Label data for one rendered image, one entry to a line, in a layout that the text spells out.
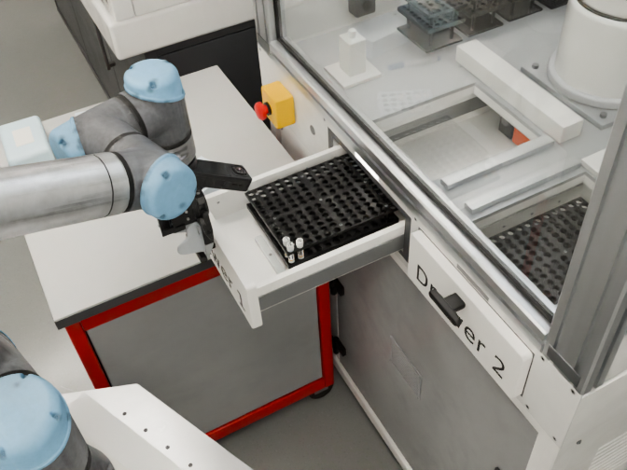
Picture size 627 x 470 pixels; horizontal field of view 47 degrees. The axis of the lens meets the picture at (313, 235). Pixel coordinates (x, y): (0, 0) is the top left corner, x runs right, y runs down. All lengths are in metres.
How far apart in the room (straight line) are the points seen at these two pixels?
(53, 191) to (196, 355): 0.90
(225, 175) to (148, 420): 0.41
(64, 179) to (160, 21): 1.14
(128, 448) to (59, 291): 0.38
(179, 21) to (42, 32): 2.00
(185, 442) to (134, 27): 1.09
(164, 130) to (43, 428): 0.42
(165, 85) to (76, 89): 2.41
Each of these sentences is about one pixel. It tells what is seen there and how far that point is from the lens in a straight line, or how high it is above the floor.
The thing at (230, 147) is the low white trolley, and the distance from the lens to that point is 1.66.
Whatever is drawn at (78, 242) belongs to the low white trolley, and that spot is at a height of 0.76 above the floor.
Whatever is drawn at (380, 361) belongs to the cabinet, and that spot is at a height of 0.36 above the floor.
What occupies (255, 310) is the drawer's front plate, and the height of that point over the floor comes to 0.87.
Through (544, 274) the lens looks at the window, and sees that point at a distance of 1.00.
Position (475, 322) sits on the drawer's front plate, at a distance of 1.14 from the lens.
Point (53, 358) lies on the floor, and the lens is 2.35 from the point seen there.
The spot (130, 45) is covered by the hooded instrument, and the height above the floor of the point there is 0.84.
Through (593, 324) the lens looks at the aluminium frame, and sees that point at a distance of 0.95.
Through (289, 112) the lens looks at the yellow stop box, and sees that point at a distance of 1.55.
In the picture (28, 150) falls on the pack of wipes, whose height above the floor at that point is 0.80.
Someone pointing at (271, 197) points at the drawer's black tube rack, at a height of 0.90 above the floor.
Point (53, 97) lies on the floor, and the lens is 3.39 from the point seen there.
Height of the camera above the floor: 1.80
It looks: 46 degrees down
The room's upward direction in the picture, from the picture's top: 4 degrees counter-clockwise
